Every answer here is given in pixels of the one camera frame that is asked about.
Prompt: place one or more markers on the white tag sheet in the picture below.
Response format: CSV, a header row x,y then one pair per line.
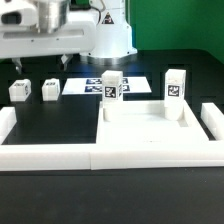
x,y
79,86

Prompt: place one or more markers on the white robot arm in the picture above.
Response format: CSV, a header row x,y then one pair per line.
x,y
97,31

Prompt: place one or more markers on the white U-shaped fence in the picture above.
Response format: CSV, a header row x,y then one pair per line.
x,y
101,156

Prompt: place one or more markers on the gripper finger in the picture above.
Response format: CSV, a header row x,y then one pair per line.
x,y
65,59
18,64

